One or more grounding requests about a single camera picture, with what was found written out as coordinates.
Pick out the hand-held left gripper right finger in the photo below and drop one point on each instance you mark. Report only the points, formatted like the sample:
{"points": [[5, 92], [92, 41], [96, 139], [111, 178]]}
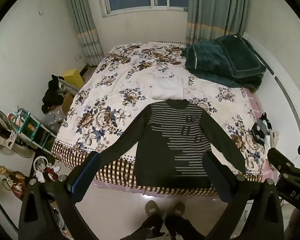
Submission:
{"points": [[215, 177]]}

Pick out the white standing fan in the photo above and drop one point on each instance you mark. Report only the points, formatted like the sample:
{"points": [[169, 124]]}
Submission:
{"points": [[0, 132]]}

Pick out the dark striped sweater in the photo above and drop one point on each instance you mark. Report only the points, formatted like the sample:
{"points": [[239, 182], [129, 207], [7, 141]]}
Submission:
{"points": [[160, 150]]}

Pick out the grey slipper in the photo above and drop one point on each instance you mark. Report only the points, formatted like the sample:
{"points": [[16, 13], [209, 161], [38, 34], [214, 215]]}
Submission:
{"points": [[153, 208], [177, 208]]}

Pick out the white wall outlet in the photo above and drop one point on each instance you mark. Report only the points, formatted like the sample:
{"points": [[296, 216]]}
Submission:
{"points": [[77, 57]]}

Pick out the person's right leg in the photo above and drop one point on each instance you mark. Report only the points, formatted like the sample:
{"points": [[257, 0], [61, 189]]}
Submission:
{"points": [[177, 228]]}

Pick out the yellow box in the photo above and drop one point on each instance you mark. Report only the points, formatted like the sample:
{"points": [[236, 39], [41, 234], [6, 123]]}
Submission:
{"points": [[73, 78]]}

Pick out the floral checkered blanket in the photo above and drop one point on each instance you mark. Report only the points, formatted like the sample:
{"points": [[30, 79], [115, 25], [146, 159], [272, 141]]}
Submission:
{"points": [[107, 85]]}

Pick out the red printed bag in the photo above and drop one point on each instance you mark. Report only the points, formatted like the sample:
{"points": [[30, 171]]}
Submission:
{"points": [[15, 185]]}

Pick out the clear plastic bag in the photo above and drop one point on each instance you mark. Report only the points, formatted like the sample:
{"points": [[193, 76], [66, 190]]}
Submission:
{"points": [[53, 117]]}

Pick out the black clothes pile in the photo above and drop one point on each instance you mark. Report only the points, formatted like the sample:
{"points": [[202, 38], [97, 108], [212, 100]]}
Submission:
{"points": [[51, 96]]}

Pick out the grey-green striped curtain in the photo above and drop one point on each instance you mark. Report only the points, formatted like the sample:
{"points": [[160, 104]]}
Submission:
{"points": [[85, 20], [215, 7]]}

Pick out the pink bed sheet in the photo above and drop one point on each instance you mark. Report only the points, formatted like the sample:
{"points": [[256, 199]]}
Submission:
{"points": [[255, 100]]}

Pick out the black white garment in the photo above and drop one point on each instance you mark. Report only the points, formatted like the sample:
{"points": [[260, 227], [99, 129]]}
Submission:
{"points": [[261, 130]]}

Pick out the green pillow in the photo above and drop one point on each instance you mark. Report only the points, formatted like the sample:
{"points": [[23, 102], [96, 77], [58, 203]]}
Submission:
{"points": [[242, 55]]}

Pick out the white folded cloth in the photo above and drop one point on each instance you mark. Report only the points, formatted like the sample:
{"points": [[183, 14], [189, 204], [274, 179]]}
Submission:
{"points": [[168, 87]]}

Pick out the white red cloth bundle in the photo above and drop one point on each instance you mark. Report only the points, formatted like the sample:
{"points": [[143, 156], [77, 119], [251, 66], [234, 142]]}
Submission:
{"points": [[46, 171]]}

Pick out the white wall switch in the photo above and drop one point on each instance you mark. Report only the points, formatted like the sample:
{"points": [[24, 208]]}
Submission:
{"points": [[41, 12]]}

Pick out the brown cardboard box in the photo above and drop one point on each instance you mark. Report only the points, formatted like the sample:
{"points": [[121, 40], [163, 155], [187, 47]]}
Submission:
{"points": [[68, 102]]}

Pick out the teal storage rack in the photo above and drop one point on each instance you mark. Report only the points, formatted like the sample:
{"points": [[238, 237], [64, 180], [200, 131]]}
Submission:
{"points": [[32, 127]]}

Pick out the white bed headboard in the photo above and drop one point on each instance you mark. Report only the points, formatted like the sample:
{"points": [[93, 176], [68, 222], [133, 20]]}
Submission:
{"points": [[280, 90]]}

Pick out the green folded quilt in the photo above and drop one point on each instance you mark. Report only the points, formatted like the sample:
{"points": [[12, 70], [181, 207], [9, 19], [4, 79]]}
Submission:
{"points": [[207, 62]]}

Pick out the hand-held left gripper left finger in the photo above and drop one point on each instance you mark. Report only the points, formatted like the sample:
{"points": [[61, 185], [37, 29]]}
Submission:
{"points": [[86, 177]]}

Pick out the small white cloth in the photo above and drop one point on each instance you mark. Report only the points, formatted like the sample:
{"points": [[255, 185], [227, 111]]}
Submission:
{"points": [[274, 137]]}

